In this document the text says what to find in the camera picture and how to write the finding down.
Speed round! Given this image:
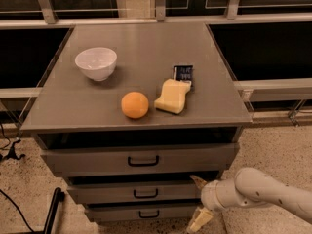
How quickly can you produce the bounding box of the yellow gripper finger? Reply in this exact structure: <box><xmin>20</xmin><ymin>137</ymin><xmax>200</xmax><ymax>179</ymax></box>
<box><xmin>186</xmin><ymin>207</ymin><xmax>214</xmax><ymax>233</ymax></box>
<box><xmin>190</xmin><ymin>175</ymin><xmax>208</xmax><ymax>190</ymax></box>

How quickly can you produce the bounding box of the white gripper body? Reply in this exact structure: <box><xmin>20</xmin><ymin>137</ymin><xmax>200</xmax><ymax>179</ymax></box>
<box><xmin>201</xmin><ymin>179</ymin><xmax>239</xmax><ymax>213</ymax></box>

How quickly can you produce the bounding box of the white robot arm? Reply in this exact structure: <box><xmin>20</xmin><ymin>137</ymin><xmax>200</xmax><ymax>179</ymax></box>
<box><xmin>187</xmin><ymin>168</ymin><xmax>312</xmax><ymax>234</ymax></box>

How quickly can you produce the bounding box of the grey bottom drawer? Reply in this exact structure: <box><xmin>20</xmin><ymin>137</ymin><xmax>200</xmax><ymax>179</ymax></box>
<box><xmin>85</xmin><ymin>199</ymin><xmax>199</xmax><ymax>223</ymax></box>

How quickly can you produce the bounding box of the grey drawer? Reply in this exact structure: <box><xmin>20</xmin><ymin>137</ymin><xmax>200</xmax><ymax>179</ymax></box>
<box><xmin>85</xmin><ymin>199</ymin><xmax>199</xmax><ymax>223</ymax></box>
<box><xmin>42</xmin><ymin>143</ymin><xmax>239</xmax><ymax>177</ymax></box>
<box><xmin>68</xmin><ymin>179</ymin><xmax>200</xmax><ymax>204</ymax></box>

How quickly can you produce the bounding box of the grey drawer cabinet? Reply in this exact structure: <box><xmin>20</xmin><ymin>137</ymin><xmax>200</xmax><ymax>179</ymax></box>
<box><xmin>22</xmin><ymin>23</ymin><xmax>251</xmax><ymax>210</ymax></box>

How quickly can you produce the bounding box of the grey top drawer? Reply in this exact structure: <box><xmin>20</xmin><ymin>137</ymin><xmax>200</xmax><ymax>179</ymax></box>
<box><xmin>42</xmin><ymin>143</ymin><xmax>239</xmax><ymax>177</ymax></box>

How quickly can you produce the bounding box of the grey middle drawer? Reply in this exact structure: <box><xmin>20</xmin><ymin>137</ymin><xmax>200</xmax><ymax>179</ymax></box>
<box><xmin>68</xmin><ymin>179</ymin><xmax>200</xmax><ymax>204</ymax></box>

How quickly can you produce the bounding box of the yellow sponge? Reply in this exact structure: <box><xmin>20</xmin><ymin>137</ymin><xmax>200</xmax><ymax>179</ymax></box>
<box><xmin>154</xmin><ymin>79</ymin><xmax>191</xmax><ymax>114</ymax></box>

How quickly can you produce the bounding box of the orange fruit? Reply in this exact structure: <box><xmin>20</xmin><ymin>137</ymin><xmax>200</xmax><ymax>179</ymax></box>
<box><xmin>121</xmin><ymin>92</ymin><xmax>149</xmax><ymax>119</ymax></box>

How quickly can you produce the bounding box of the dark blue snack packet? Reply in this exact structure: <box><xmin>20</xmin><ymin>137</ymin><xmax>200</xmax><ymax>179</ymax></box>
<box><xmin>173</xmin><ymin>65</ymin><xmax>193</xmax><ymax>86</ymax></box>

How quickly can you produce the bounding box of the black stand leg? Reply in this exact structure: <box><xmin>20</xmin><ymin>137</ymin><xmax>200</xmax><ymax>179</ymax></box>
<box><xmin>42</xmin><ymin>187</ymin><xmax>64</xmax><ymax>234</ymax></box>

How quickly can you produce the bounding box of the white ceramic bowl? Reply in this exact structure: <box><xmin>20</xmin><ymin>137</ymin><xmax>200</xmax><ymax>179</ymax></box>
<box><xmin>75</xmin><ymin>47</ymin><xmax>117</xmax><ymax>81</ymax></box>

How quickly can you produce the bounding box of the small black tripod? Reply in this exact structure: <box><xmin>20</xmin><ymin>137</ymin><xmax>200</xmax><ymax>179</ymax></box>
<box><xmin>0</xmin><ymin>138</ymin><xmax>24</xmax><ymax>161</ymax></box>

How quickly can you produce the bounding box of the metal window railing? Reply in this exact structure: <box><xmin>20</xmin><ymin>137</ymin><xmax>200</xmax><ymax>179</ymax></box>
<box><xmin>0</xmin><ymin>0</ymin><xmax>312</xmax><ymax>28</ymax></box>

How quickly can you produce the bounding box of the black floor cable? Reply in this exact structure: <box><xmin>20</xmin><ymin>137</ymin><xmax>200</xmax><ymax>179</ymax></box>
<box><xmin>0</xmin><ymin>187</ymin><xmax>36</xmax><ymax>233</ymax></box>

